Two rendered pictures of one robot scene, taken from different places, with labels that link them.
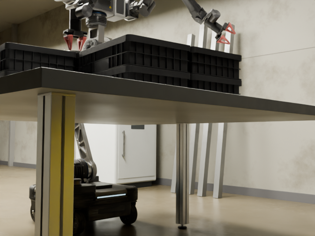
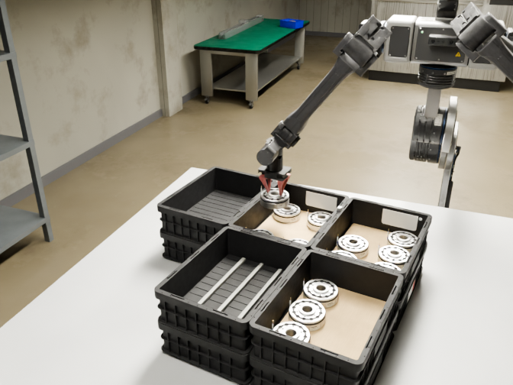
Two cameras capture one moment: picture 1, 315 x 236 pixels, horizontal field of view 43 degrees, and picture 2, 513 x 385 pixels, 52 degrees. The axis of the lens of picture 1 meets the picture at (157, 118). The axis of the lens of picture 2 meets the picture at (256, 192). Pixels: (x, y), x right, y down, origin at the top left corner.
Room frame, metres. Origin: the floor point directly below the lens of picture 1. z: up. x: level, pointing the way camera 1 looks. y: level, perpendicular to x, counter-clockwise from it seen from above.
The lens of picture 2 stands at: (1.16, -1.07, 1.82)
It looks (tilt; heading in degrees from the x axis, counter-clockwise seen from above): 27 degrees down; 65
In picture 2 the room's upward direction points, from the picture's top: straight up
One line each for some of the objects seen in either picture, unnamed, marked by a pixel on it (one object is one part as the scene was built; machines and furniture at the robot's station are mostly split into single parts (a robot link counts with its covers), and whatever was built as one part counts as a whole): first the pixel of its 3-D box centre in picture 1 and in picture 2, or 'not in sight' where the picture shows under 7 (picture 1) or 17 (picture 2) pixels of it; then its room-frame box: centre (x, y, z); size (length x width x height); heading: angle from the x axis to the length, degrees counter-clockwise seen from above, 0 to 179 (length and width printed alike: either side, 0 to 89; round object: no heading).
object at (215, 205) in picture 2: (26, 69); (220, 206); (1.77, 0.58, 0.87); 0.40 x 0.30 x 0.11; 37
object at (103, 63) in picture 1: (132, 64); (235, 285); (1.63, 0.10, 0.87); 0.40 x 0.30 x 0.11; 37
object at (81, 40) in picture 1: (77, 42); (277, 182); (1.92, 0.39, 1.02); 0.07 x 0.07 x 0.09; 36
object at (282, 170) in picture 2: (75, 27); (274, 163); (1.91, 0.40, 1.09); 0.10 x 0.07 x 0.07; 126
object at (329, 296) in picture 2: not in sight; (321, 289); (1.86, -0.01, 0.86); 0.10 x 0.10 x 0.01
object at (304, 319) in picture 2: not in sight; (307, 311); (1.77, -0.08, 0.86); 0.10 x 0.10 x 0.01
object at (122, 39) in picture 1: (132, 52); (234, 270); (1.63, 0.10, 0.92); 0.40 x 0.30 x 0.02; 37
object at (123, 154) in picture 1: (117, 122); not in sight; (4.74, 0.48, 0.75); 0.76 x 0.64 x 1.49; 47
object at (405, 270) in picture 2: not in sight; (374, 233); (2.13, 0.10, 0.92); 0.40 x 0.30 x 0.02; 37
